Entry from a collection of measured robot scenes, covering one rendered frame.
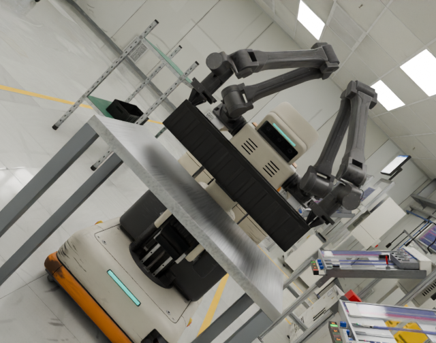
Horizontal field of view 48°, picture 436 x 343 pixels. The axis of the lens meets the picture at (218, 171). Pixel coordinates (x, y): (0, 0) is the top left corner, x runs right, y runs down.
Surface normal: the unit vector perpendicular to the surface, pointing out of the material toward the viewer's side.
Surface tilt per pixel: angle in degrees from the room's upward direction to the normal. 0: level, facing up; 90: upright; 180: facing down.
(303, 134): 43
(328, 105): 90
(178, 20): 90
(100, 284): 90
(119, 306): 90
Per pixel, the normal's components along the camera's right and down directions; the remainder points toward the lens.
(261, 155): -0.24, 0.12
